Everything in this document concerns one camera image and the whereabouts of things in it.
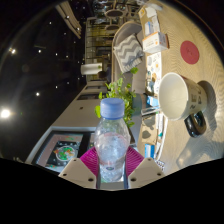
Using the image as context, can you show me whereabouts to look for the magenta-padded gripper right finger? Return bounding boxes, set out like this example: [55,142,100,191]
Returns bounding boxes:
[124,146,166,190]

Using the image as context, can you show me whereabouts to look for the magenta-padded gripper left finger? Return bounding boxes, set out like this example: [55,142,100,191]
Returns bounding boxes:
[58,146,102,190]

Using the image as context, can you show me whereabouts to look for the clear blue-capped water bottle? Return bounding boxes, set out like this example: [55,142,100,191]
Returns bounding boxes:
[92,97,132,184]

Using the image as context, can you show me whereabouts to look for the pill blister pack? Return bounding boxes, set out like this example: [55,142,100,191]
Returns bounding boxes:
[154,158,166,171]

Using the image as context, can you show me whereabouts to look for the blue white card pack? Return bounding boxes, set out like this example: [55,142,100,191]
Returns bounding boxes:
[143,142,156,160]

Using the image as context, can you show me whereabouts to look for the window with festive decals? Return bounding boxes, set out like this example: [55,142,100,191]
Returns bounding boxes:
[26,127,101,175]

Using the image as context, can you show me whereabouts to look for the green potted plant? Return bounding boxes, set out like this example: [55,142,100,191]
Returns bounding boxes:
[93,66,148,130]

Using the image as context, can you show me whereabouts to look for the person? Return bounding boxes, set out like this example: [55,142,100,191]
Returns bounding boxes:
[97,66,113,83]

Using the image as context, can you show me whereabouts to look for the white round column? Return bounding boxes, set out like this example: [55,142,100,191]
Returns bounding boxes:
[80,62,104,77]

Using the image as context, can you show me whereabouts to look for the illustrated paper sheet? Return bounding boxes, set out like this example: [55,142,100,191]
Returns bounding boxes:
[145,51,164,85]

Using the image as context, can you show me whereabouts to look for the grey white chevron cushion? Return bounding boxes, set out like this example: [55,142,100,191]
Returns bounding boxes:
[112,32,145,75]

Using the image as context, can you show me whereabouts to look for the flat round red coaster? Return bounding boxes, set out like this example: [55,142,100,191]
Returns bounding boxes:
[179,39,201,66]

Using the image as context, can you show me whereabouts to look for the ceiling spot lights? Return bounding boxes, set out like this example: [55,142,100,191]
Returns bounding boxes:
[0,13,84,121]

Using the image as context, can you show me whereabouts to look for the white orange carton box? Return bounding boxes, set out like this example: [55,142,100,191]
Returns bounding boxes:
[141,30,170,55]

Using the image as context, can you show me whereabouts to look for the grey curved sofa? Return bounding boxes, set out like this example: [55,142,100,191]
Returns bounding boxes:
[110,21,148,98]

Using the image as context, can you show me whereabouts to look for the white paper napkin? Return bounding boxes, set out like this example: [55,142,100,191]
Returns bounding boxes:
[137,6,158,20]

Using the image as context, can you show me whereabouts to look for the group of dining chairs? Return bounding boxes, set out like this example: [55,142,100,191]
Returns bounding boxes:
[92,0,141,33]

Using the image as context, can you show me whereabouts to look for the white mug with black handle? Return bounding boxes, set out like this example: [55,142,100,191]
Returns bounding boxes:
[157,71,209,139]

